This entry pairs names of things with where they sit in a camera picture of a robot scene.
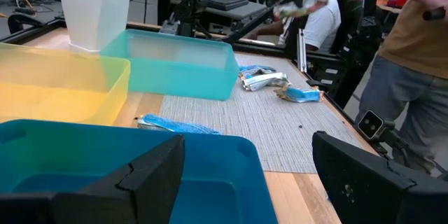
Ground blue granola bar red ends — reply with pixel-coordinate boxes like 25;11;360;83
274;85;323;104

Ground white plant pot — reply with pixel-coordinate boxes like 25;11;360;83
57;0;130;54

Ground grey keyboard tray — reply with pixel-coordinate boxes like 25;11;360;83
204;1;269;22

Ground black keyboard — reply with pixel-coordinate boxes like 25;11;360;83
208;0;250;11

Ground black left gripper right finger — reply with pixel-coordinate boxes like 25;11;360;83
312;131;448;224

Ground grey woven placemat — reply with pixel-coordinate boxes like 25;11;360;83
159;52;364;174

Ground yellow translucent plastic bin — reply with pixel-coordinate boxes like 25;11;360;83
0;43;131;126

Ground silver and orange granola bar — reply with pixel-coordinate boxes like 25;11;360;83
239;64;291;92

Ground teal translucent plastic bin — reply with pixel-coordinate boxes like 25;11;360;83
100;29;240;102

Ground blue and orange granola bar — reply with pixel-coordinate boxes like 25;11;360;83
136;113;222;136

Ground person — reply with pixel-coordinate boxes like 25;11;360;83
355;0;448;178
244;0;347;54

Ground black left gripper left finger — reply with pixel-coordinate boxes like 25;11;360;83
0;133;186;224

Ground dark blue plastic bin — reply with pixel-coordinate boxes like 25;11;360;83
0;118;279;224

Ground small table-level camera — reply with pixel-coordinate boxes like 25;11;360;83
356;109;386;141

